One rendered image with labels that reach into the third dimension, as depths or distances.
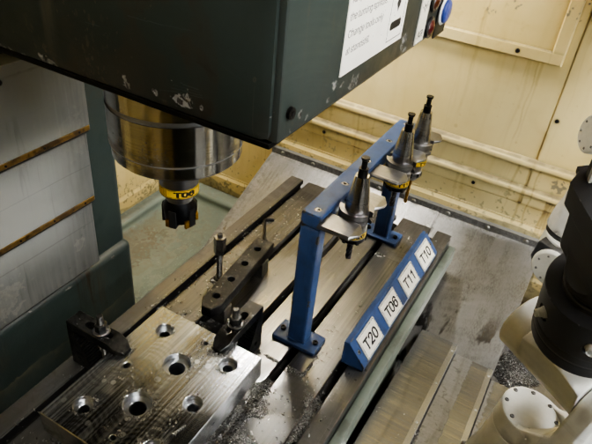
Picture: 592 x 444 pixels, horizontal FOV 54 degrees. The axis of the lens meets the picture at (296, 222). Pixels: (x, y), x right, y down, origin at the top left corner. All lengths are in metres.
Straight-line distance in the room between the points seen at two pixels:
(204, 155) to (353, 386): 0.65
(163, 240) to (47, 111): 0.93
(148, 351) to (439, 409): 0.67
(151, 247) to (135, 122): 1.34
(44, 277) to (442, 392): 0.92
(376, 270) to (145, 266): 0.79
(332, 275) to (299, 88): 0.94
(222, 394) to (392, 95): 1.01
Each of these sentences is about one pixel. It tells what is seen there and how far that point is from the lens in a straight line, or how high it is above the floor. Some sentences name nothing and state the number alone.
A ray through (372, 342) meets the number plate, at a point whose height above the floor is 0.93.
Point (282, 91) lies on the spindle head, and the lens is 0.46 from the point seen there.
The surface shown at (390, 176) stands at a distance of 1.17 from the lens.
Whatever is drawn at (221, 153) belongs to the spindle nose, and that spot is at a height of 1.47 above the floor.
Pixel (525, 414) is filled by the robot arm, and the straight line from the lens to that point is 0.66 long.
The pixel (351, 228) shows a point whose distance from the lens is 1.00.
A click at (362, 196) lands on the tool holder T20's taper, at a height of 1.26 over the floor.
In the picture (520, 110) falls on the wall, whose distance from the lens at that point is 1.61.
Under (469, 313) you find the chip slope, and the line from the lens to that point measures 1.63.
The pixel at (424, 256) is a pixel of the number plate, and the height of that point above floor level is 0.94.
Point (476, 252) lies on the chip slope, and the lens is 1.72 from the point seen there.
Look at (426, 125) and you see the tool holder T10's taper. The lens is 1.29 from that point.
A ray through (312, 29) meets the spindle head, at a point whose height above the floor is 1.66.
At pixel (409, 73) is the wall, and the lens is 1.66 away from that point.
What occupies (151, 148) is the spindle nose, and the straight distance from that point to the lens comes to 0.64.
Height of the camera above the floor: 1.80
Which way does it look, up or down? 36 degrees down
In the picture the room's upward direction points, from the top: 6 degrees clockwise
